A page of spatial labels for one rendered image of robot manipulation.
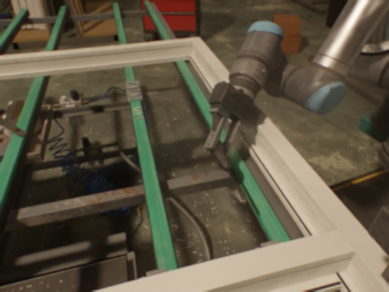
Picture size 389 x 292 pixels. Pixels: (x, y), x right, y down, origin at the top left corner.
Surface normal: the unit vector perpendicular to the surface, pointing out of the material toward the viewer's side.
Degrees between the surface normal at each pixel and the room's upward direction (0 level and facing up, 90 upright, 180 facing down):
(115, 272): 0
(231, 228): 0
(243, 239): 0
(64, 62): 90
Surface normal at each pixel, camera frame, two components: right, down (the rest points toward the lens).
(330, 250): -0.02, -0.79
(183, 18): -0.12, 0.61
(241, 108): 0.61, 0.07
